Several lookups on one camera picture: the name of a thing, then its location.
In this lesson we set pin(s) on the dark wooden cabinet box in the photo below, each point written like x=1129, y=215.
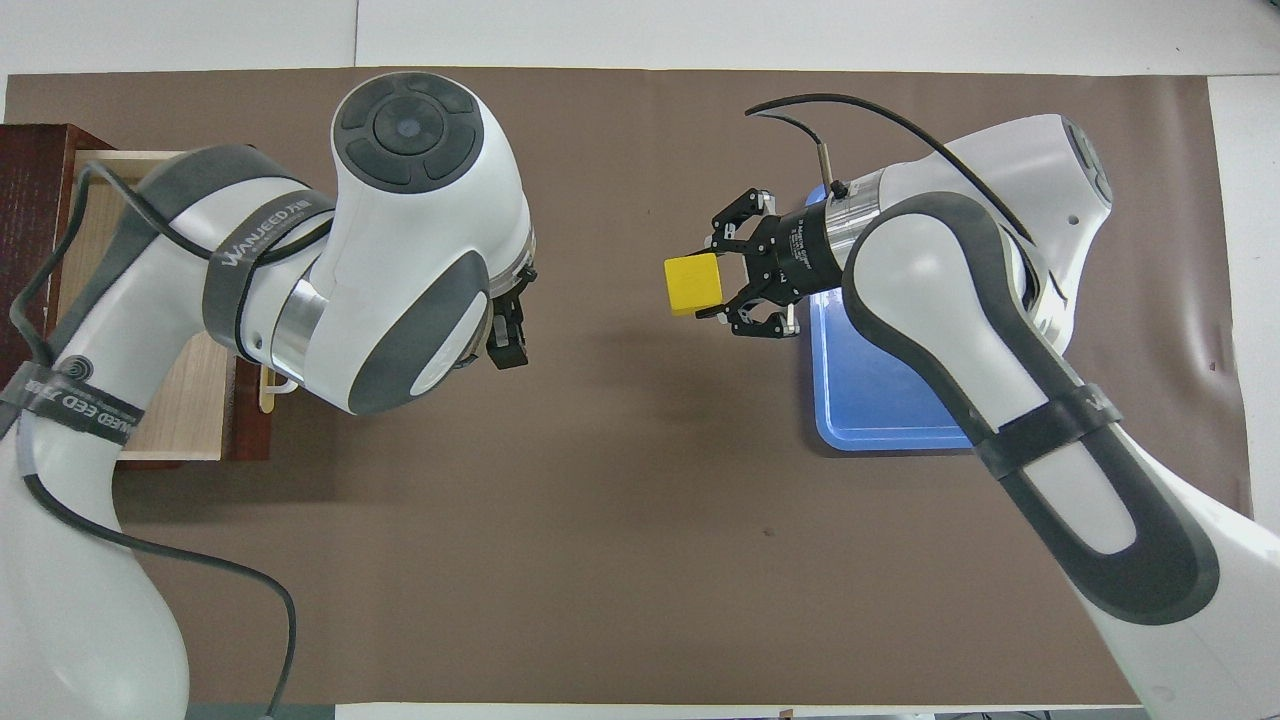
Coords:
x=30, y=160

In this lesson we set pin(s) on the yellow cube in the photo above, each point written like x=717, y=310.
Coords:
x=693, y=284

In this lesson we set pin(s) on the blue plastic tray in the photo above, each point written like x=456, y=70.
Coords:
x=880, y=380

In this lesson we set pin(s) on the brown table mat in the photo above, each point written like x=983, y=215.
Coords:
x=620, y=560

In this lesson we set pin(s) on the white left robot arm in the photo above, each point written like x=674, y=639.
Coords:
x=400, y=250

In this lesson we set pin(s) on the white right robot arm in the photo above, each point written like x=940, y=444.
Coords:
x=950, y=300

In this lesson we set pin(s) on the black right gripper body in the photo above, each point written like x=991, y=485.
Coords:
x=800, y=255

